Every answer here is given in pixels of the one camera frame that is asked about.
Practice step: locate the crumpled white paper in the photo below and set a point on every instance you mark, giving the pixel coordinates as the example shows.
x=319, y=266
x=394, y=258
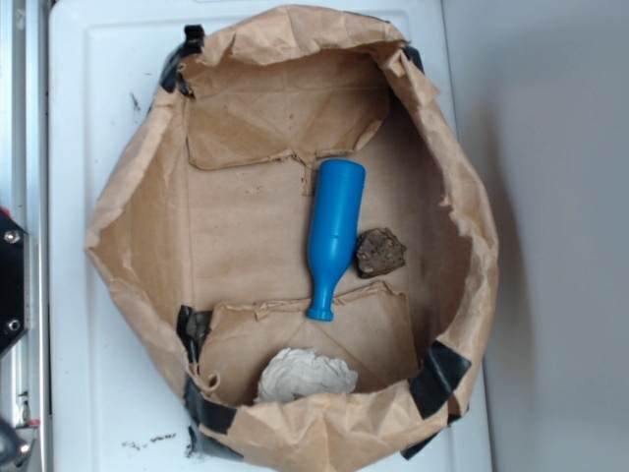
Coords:
x=295, y=373

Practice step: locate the brown paper bag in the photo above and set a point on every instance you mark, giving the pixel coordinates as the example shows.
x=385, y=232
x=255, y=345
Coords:
x=200, y=237

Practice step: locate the aluminium frame rail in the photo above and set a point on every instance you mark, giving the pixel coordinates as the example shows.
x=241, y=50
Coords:
x=26, y=438

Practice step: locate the black bracket with screws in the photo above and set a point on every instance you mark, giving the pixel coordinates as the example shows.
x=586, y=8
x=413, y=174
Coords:
x=14, y=282

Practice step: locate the blue plastic bottle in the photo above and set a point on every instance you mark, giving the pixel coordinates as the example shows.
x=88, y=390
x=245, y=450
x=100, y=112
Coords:
x=333, y=231

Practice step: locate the white plastic tray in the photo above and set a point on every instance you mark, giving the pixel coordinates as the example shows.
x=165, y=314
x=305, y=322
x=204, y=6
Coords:
x=112, y=411

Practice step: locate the brown rock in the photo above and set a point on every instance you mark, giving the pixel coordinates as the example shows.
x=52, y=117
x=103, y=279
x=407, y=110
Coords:
x=379, y=252

